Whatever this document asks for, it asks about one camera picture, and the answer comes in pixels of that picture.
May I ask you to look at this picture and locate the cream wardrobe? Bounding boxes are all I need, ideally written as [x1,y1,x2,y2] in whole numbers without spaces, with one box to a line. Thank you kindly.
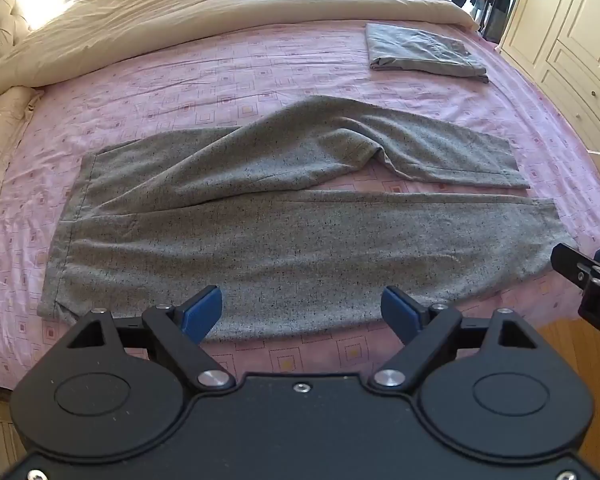
[497,0,600,154]

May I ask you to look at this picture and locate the beige satin pillow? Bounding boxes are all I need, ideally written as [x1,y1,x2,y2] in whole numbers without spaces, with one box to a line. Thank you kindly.
[0,85,46,257]

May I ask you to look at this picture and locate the folded plain grey pants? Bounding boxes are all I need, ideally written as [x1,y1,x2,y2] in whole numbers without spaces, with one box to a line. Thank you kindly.
[365,22,490,84]

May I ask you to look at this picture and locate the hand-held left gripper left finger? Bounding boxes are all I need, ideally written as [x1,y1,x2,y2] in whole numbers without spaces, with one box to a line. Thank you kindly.
[67,285,236,392]

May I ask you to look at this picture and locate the cream tufted headboard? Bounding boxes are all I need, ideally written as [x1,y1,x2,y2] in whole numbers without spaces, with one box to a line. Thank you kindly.
[0,0,37,107]

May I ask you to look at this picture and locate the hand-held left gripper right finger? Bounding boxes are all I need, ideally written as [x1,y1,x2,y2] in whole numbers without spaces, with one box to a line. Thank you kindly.
[368,285,538,392]

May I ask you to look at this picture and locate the beige duvet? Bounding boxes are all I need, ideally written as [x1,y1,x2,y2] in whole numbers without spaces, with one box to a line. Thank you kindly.
[0,0,481,104]

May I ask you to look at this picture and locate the grey speckled pants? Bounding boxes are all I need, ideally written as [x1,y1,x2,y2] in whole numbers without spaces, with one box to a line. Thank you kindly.
[37,94,561,346]

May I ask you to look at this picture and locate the pink patterned bed sheet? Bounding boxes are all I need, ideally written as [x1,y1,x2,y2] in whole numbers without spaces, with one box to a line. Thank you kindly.
[0,20,600,392]

